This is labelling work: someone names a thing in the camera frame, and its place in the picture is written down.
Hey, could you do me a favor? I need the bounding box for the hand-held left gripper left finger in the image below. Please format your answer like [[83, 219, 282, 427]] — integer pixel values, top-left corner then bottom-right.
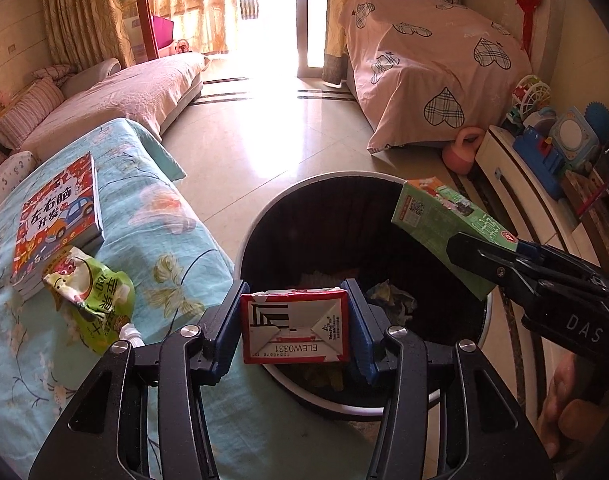
[[28, 280, 250, 480]]

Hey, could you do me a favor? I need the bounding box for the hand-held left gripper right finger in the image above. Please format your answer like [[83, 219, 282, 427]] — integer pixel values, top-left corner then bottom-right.
[[340, 279, 555, 480]]

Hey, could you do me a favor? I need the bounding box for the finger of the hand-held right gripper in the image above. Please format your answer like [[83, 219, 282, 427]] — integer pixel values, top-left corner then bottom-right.
[[443, 231, 535, 293], [515, 240, 552, 260]]

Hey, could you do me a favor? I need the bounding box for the white yellow wrapper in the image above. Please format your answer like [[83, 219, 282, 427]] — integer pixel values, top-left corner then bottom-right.
[[365, 280, 418, 327]]

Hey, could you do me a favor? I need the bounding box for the green drink carton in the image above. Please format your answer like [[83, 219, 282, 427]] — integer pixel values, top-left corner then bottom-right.
[[390, 176, 519, 301]]

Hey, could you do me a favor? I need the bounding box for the red white drink carton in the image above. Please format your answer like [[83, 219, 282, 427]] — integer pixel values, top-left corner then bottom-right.
[[240, 287, 351, 365]]

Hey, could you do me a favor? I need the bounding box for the black white-rimmed trash bin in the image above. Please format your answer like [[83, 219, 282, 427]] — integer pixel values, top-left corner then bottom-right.
[[234, 171, 492, 421]]

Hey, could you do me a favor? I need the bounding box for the green spout pouch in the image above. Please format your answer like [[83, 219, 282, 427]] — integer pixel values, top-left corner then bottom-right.
[[42, 246, 145, 356]]

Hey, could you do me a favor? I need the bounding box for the person's right hand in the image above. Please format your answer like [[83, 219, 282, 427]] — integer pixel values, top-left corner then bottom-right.
[[537, 355, 607, 456]]

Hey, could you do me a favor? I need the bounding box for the white low cabinet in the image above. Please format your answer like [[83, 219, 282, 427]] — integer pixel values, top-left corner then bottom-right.
[[474, 125, 609, 281]]

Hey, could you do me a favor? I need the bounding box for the blue plastic toy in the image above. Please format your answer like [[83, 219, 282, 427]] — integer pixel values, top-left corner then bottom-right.
[[513, 127, 565, 196]]

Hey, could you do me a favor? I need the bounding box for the pink kettlebell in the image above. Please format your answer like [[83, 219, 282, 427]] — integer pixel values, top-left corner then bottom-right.
[[443, 127, 482, 176]]

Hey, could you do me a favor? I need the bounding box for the teal square toy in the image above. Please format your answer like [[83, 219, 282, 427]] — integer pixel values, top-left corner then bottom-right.
[[549, 106, 600, 163]]

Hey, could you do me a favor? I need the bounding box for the blue spiky ball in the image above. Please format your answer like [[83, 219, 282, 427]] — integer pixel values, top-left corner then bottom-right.
[[584, 102, 609, 137]]

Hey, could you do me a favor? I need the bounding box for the teal floral blanket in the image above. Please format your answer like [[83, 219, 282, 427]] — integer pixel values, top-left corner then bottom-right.
[[0, 117, 385, 480]]

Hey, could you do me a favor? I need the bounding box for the colourful wheel toy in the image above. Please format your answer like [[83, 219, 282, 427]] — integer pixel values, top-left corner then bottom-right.
[[511, 75, 553, 117]]

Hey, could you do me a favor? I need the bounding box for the red children's book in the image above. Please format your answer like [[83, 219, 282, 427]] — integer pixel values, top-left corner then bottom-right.
[[9, 151, 105, 301]]

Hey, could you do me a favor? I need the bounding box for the pink heart-print cloth cover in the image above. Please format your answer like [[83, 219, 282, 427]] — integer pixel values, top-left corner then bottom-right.
[[338, 0, 532, 153]]

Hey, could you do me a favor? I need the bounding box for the pink covered sofa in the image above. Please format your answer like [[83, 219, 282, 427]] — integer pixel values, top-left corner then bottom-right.
[[19, 52, 210, 161]]

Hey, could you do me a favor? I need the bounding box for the white patterned pillow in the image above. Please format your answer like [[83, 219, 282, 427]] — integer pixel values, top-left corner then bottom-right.
[[0, 150, 40, 207]]

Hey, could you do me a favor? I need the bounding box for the grey sofa cushion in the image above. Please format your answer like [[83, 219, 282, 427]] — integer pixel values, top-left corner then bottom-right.
[[59, 57, 121, 93]]

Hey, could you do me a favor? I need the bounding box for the large striped pillow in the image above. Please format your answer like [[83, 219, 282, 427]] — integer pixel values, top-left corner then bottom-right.
[[0, 77, 65, 151]]

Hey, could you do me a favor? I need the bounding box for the magenta bag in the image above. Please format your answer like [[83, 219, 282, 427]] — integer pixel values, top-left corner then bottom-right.
[[152, 15, 175, 49]]

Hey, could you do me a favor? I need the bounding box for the small striped pillow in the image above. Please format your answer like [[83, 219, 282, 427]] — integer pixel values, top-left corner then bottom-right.
[[32, 64, 76, 86]]

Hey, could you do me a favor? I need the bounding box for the sheer yellow curtain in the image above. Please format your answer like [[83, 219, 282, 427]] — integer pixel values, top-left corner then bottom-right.
[[149, 0, 235, 56]]

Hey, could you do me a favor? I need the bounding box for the brown patterned curtain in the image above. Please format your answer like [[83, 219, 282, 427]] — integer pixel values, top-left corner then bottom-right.
[[42, 0, 135, 68]]

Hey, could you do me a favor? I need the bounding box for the red-brown wooden frame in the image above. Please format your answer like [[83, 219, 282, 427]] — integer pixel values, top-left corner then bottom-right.
[[132, 0, 161, 63]]

